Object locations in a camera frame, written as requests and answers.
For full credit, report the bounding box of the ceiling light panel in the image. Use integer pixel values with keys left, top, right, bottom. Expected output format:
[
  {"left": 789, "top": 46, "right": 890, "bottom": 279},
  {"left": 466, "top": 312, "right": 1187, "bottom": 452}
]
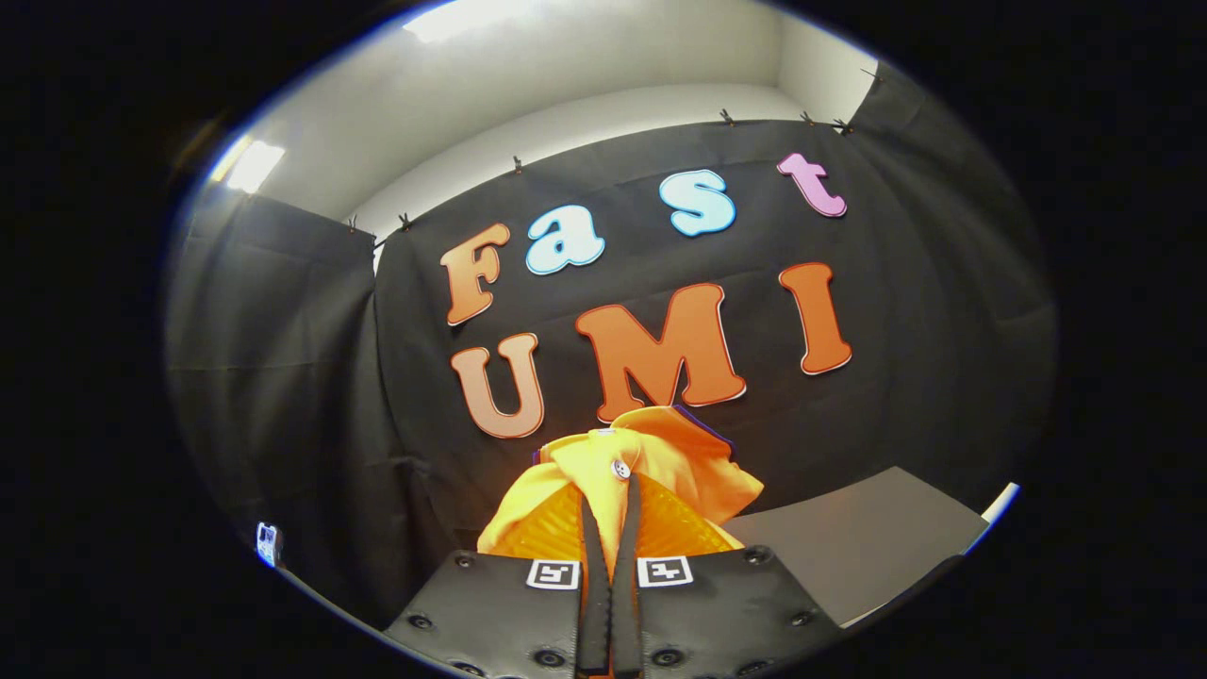
[{"left": 224, "top": 140, "right": 286, "bottom": 195}]

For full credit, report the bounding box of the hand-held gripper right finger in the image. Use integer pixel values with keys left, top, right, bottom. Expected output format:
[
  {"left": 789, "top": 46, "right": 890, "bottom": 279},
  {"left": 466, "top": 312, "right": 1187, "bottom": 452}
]
[{"left": 611, "top": 474, "right": 846, "bottom": 679}]

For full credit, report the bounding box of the yellow polo shirt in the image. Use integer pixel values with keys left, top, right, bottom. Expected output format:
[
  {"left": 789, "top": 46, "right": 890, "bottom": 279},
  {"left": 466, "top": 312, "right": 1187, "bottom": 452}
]
[{"left": 476, "top": 406, "right": 765, "bottom": 576}]

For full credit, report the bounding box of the black backdrop cloth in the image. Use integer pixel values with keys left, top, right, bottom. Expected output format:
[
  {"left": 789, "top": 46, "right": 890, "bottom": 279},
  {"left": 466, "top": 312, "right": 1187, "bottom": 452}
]
[{"left": 165, "top": 61, "right": 1059, "bottom": 633}]

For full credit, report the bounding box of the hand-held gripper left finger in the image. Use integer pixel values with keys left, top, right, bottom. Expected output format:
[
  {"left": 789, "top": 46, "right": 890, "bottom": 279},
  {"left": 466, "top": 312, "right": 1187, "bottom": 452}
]
[{"left": 385, "top": 484, "right": 614, "bottom": 679}]

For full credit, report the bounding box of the grey side table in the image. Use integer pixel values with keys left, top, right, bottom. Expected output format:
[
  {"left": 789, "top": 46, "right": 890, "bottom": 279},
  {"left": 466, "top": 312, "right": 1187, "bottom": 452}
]
[{"left": 724, "top": 466, "right": 991, "bottom": 629}]

